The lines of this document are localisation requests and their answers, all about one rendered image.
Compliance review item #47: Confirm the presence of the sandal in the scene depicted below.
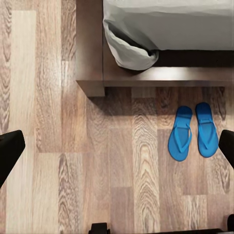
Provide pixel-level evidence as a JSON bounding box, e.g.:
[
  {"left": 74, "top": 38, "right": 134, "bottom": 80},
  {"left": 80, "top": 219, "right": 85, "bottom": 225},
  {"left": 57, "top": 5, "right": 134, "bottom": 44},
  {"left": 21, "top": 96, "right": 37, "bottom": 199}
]
[
  {"left": 168, "top": 106, "right": 192, "bottom": 161},
  {"left": 195, "top": 102, "right": 219, "bottom": 157}
]

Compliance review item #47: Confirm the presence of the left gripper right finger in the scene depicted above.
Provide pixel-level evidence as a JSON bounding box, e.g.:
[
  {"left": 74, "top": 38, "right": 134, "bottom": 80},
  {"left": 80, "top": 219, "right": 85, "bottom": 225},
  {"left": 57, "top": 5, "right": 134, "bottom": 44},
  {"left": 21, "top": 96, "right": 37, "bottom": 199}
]
[{"left": 218, "top": 130, "right": 234, "bottom": 169}]

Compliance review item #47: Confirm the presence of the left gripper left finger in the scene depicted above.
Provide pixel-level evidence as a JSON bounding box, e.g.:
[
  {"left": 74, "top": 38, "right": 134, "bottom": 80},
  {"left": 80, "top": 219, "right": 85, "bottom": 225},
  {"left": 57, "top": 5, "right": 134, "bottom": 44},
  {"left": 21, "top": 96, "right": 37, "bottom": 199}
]
[{"left": 0, "top": 130, "right": 25, "bottom": 188}]

